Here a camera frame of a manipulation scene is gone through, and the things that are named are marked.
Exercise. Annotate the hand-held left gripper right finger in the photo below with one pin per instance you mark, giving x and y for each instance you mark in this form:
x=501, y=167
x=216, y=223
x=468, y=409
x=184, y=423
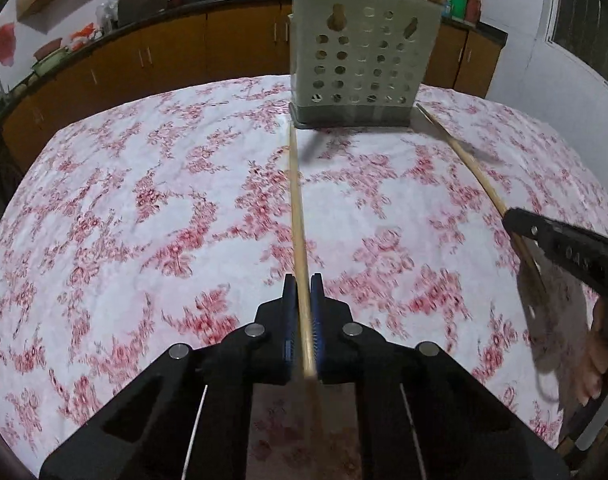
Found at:
x=318, y=320

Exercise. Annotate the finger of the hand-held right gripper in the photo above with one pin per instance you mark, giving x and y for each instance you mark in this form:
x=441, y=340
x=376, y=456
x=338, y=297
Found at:
x=569, y=255

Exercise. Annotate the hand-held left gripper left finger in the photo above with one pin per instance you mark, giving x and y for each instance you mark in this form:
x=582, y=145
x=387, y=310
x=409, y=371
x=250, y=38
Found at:
x=287, y=320

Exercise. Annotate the person's right hand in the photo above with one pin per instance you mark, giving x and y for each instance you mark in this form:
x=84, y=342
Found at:
x=596, y=360

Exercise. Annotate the red floral tablecloth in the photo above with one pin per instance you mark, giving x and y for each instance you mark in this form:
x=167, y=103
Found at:
x=159, y=210

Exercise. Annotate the window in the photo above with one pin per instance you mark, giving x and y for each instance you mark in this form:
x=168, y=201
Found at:
x=589, y=20

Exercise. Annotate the wooden kitchen cabinets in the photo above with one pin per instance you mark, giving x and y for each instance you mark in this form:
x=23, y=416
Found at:
x=184, y=45

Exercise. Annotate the black kitchen countertop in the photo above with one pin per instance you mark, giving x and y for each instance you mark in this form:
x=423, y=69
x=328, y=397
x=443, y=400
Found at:
x=199, y=5

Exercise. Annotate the green pot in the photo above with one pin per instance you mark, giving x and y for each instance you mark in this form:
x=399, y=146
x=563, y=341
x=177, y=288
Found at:
x=51, y=64

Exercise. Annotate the red and white bag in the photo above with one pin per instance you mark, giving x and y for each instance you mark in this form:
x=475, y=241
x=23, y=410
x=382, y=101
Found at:
x=85, y=36

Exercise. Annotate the dark cutting board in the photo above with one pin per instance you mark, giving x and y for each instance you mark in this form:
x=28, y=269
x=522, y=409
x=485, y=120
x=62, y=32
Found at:
x=144, y=0

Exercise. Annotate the glass jar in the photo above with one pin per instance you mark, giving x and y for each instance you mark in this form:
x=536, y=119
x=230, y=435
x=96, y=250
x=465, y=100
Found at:
x=107, y=16

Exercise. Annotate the red bowl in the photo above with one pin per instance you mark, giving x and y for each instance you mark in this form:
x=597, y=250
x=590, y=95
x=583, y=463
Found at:
x=49, y=47

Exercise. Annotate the red plastic bag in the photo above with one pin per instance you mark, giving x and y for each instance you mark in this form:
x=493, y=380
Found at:
x=4, y=42

